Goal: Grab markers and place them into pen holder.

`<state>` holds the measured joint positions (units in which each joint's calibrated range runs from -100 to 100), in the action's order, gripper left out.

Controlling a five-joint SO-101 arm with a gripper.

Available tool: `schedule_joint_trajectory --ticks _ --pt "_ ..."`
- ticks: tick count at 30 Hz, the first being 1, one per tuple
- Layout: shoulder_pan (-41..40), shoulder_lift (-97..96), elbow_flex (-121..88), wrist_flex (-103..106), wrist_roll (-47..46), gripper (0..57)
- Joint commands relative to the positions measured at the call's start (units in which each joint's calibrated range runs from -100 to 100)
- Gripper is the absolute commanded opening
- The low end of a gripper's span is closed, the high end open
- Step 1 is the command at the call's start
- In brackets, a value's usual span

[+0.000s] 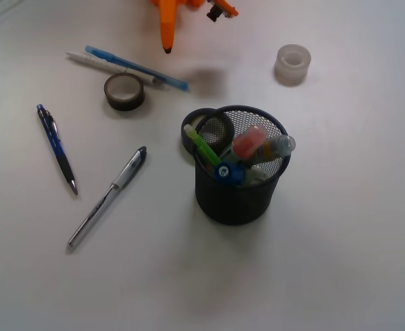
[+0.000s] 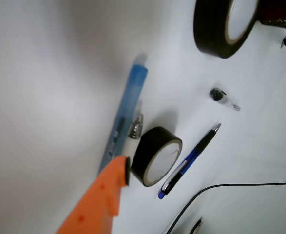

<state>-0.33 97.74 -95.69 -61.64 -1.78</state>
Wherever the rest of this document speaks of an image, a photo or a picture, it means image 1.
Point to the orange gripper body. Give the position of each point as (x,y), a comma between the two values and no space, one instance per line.
(218,8)

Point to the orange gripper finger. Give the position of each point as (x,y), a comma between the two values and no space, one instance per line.
(167,16)

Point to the green mechanical pencil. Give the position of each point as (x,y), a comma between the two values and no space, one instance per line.
(202,147)

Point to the red cap marker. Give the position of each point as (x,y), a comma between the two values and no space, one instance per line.
(245,144)

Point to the silver white rollerball pen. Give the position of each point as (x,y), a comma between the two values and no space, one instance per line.
(123,179)

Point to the clear cap yellow label marker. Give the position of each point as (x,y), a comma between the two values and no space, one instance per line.
(273,148)

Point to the blue cap marker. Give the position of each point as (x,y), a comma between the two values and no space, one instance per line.
(230,173)

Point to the translucent blue pen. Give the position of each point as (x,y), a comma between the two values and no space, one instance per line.
(111,58)

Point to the blue black click pen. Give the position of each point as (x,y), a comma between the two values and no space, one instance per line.
(50,127)

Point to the black mesh pen holder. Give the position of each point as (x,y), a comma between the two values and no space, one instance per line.
(240,204)

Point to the clear tape roll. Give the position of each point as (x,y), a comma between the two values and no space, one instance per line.
(292,64)

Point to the brown tape roll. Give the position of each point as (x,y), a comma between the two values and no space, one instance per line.
(124,91)

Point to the black tape roll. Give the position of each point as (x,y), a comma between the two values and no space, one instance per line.
(217,130)

